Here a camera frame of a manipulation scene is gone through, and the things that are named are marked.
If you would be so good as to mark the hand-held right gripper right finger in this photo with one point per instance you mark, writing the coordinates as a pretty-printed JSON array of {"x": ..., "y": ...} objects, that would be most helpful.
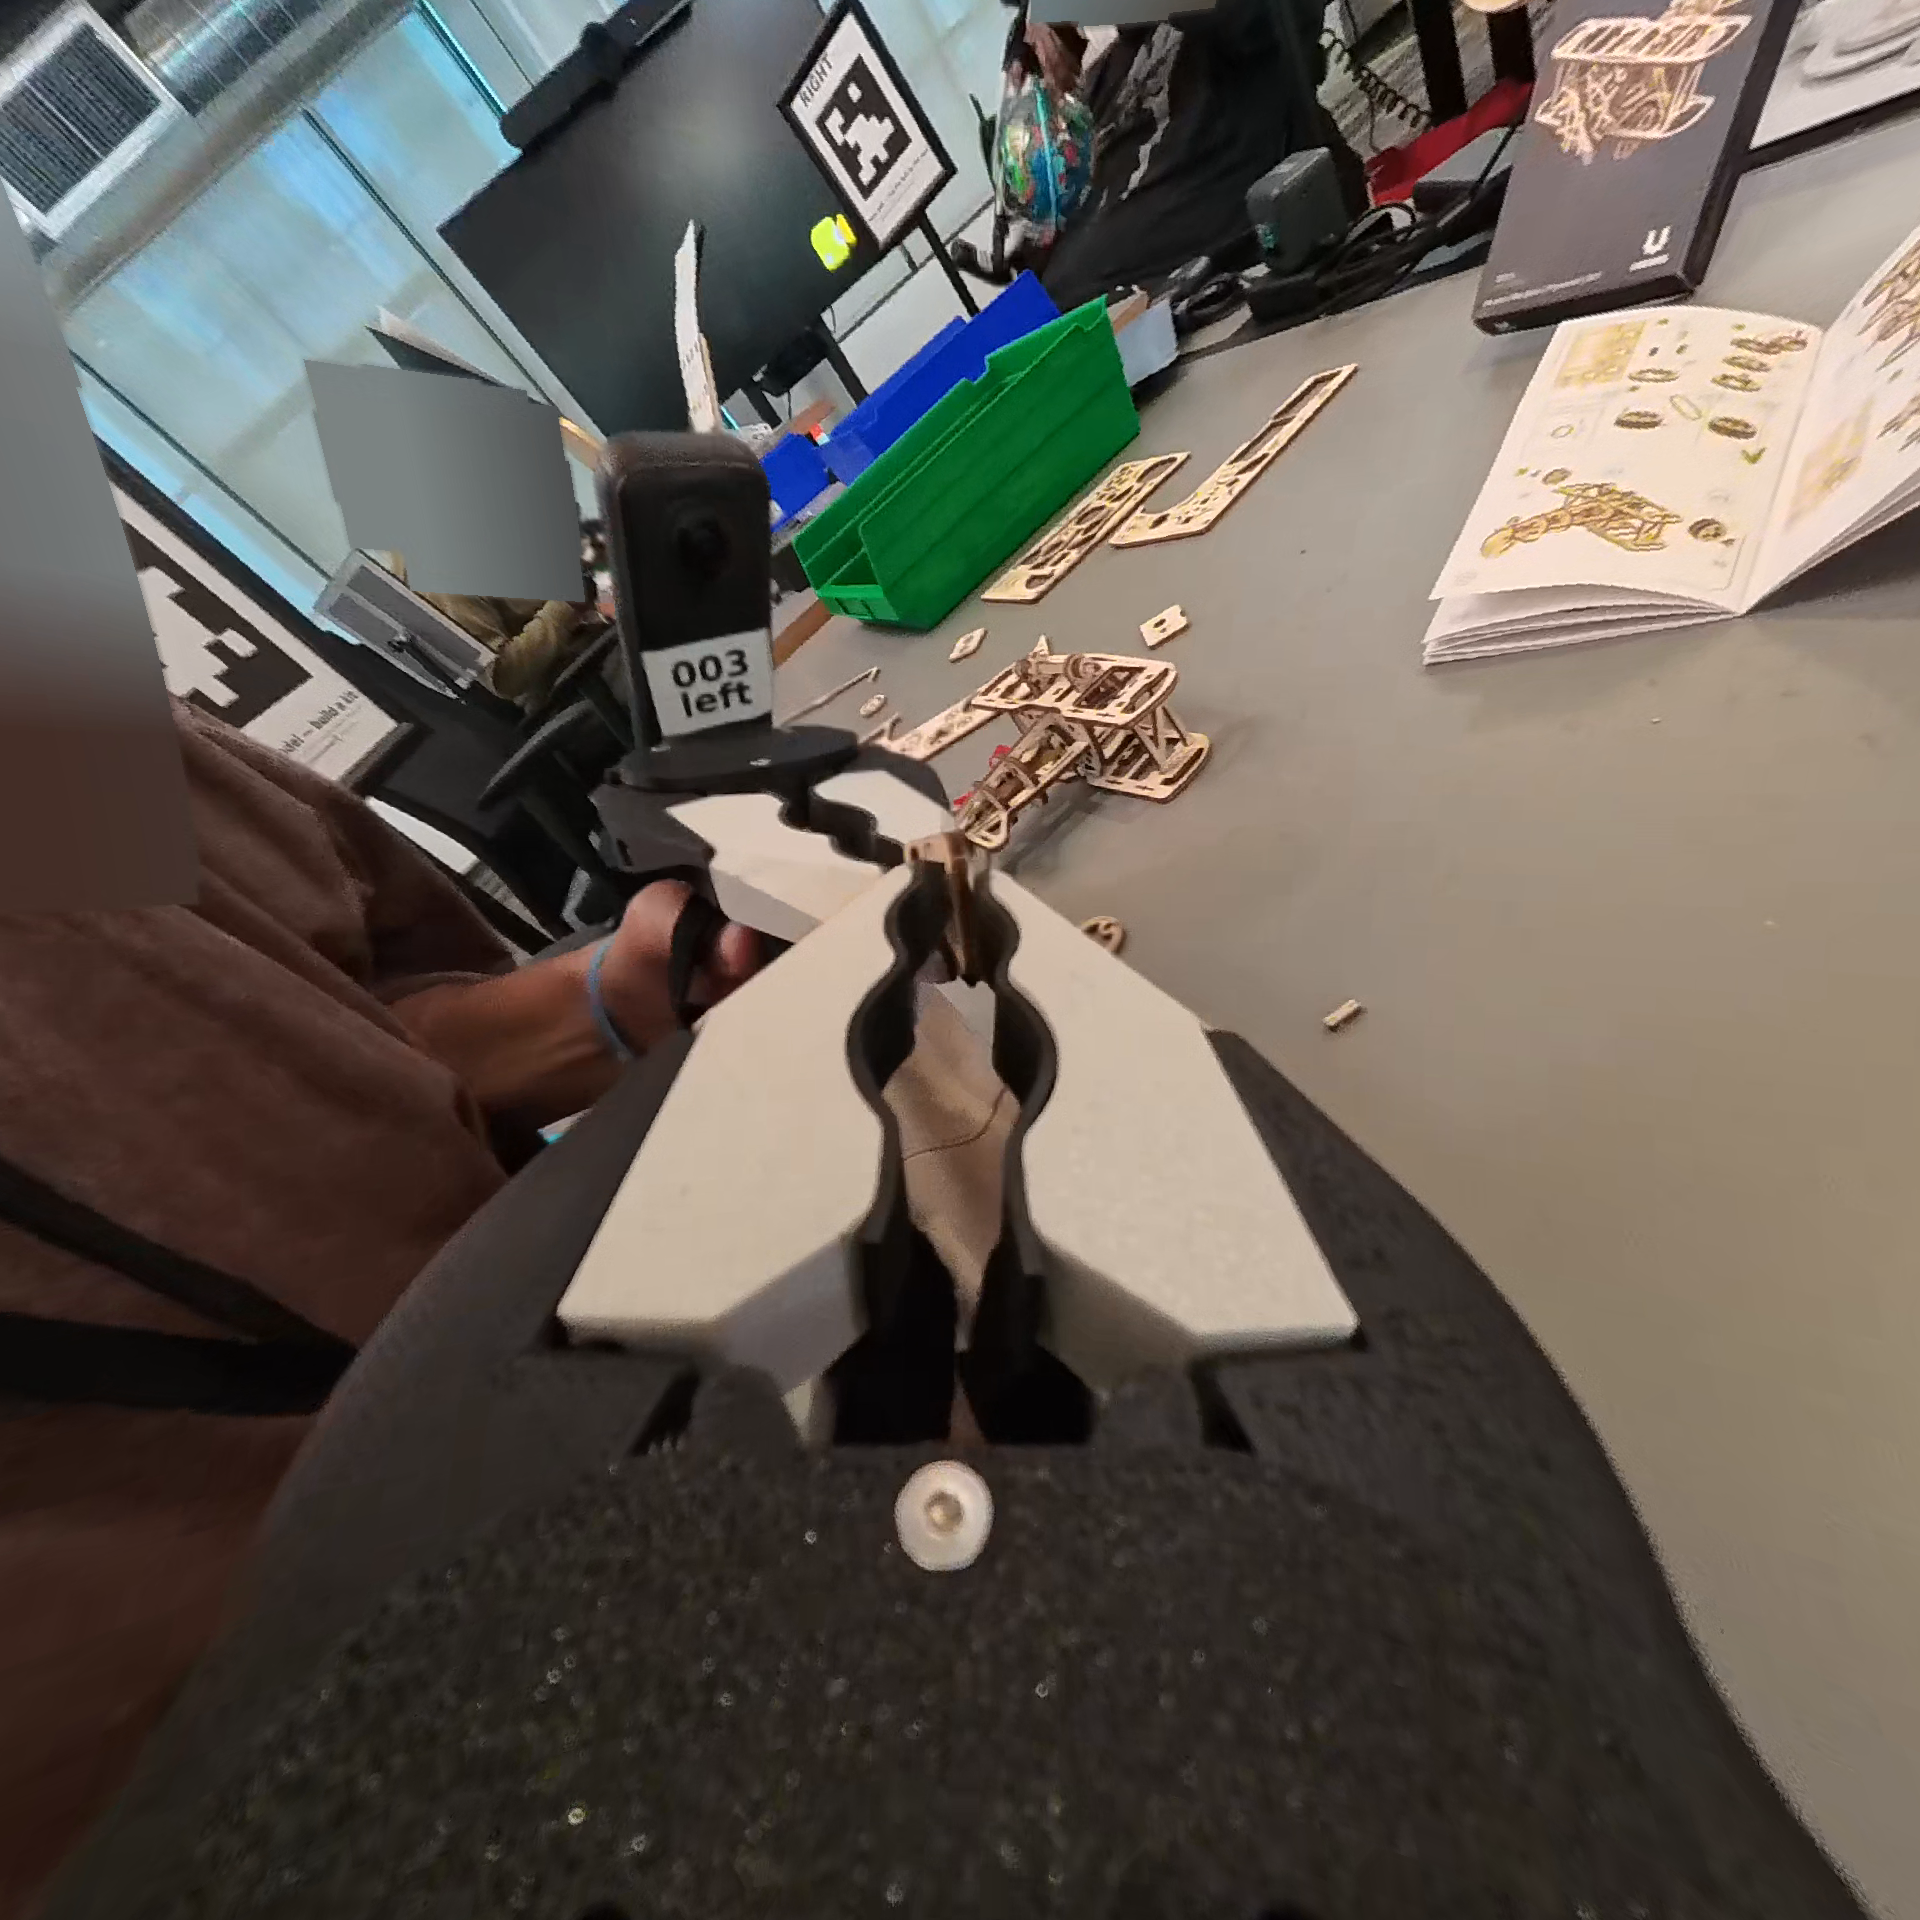
[{"x": 1172, "y": 1201}]

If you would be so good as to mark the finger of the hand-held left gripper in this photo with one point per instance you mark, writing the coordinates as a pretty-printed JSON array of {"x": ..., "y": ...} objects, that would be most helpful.
[
  {"x": 885, "y": 811},
  {"x": 765, "y": 879}
]

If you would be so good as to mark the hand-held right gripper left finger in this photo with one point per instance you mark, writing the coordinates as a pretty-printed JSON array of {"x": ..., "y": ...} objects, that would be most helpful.
[{"x": 734, "y": 1185}]

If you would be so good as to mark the wooden parts sheet with holes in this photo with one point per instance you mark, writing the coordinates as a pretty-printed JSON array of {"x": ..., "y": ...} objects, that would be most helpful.
[{"x": 1149, "y": 476}]

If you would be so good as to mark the person's left forearm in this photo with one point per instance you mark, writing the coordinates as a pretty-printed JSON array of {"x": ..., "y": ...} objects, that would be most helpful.
[{"x": 494, "y": 1037}]

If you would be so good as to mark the person's left hand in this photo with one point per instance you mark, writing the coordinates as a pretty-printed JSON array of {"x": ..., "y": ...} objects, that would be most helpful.
[{"x": 646, "y": 974}]

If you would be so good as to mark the thin wooden stick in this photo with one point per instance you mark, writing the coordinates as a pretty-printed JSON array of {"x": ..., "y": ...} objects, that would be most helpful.
[{"x": 832, "y": 695}]

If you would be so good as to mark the blue wristband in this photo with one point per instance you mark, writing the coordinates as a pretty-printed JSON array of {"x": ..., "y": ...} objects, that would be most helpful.
[{"x": 600, "y": 1005}]

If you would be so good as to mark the black office chair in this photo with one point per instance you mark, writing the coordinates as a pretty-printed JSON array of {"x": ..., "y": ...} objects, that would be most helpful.
[{"x": 557, "y": 751}]

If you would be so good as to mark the wooden model plane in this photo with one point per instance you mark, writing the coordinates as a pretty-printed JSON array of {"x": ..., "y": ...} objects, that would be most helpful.
[{"x": 1110, "y": 751}]

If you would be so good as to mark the round wooden wheel part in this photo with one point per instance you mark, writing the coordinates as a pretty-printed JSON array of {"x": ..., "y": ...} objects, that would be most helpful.
[{"x": 1110, "y": 927}]

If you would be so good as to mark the grey laptop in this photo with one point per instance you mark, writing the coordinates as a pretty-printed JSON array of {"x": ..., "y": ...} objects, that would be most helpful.
[{"x": 398, "y": 615}]

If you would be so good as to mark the black monitor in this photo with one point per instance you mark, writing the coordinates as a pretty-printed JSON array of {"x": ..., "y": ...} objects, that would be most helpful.
[{"x": 629, "y": 255}]

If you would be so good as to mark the green plastic bin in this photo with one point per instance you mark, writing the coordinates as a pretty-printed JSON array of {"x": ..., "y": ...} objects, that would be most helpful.
[{"x": 990, "y": 466}]

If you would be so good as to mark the small square wooden part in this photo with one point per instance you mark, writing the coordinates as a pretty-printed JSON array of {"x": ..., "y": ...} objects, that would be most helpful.
[{"x": 1162, "y": 628}]

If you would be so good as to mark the yellow green sticker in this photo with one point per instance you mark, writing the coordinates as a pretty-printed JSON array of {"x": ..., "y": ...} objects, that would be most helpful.
[{"x": 832, "y": 241}]

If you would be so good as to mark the blue plastic bin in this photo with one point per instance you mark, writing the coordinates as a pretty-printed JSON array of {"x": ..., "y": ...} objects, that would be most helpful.
[{"x": 974, "y": 340}]

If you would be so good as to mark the framed marker sign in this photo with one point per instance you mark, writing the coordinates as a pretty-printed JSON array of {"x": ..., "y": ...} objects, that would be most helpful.
[
  {"x": 863, "y": 121},
  {"x": 301, "y": 705}
]

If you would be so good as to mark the black speaker bar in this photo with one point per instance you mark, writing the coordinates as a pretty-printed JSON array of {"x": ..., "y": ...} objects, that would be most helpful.
[{"x": 569, "y": 91}]

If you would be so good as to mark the colourful bag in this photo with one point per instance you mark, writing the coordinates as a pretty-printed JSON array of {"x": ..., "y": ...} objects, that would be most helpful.
[{"x": 1044, "y": 149}]

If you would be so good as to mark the angled wooden parts sheet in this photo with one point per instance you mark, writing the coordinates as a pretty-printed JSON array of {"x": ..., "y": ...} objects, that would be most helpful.
[{"x": 1290, "y": 413}]

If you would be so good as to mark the person's brown sweater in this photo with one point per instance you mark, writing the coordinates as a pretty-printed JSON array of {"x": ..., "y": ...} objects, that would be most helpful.
[{"x": 149, "y": 1577}]

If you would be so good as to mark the dark grey device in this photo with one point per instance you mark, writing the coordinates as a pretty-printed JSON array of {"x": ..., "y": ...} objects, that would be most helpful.
[{"x": 1298, "y": 212}]

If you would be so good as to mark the open instruction booklet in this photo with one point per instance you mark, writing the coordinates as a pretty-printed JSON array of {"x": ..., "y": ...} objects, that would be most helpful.
[{"x": 1622, "y": 451}]

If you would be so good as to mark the black model kit box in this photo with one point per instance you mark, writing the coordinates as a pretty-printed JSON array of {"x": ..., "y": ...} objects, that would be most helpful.
[{"x": 1590, "y": 225}]

